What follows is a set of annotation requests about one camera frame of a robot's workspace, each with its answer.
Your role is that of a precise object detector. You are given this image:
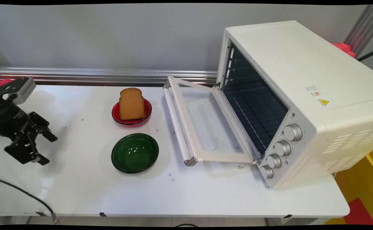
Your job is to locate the white glass oven door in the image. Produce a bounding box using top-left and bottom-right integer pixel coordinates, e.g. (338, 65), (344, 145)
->
(163, 76), (262, 167)

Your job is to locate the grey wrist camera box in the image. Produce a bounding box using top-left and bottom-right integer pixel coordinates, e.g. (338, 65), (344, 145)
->
(0, 77), (36, 105)

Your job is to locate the dark green bowl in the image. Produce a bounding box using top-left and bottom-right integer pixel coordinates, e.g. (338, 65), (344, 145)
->
(111, 133), (159, 174)

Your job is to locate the wire oven rack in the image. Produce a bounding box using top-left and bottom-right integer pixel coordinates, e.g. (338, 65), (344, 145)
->
(223, 80), (288, 154)

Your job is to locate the white oven label sticker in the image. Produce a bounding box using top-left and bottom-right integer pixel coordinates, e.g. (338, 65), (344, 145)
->
(304, 85), (321, 97)

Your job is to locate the brown bread slice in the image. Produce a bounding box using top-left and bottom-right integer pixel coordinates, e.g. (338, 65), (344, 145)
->
(119, 88), (146, 121)

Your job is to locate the black cable with connector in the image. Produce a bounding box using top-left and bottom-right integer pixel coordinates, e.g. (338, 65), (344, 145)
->
(0, 177), (61, 225)

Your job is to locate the horizontal aluminium rail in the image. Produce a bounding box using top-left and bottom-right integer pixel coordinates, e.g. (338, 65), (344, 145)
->
(0, 66), (218, 85)

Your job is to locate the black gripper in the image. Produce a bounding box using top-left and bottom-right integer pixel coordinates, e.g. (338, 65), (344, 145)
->
(0, 96), (58, 166)

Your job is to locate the thin black cable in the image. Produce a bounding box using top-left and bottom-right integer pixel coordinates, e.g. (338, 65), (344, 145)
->
(357, 47), (373, 62)

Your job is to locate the large silver oven knob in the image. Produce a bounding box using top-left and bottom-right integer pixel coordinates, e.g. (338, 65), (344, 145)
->
(283, 123), (303, 142)

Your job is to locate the red bowl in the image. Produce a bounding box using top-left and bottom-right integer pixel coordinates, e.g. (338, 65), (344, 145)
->
(111, 98), (152, 126)

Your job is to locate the upright aluminium post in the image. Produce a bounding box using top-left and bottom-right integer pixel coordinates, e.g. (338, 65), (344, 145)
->
(344, 4), (373, 58)

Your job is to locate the white toaster oven body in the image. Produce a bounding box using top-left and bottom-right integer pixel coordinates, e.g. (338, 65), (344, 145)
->
(216, 20), (373, 190)

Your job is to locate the red floor mat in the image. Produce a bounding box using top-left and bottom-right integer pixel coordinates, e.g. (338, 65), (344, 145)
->
(343, 197), (373, 226)

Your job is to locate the yellow floor mat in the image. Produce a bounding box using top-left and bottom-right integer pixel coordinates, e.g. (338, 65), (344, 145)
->
(325, 144), (373, 226)

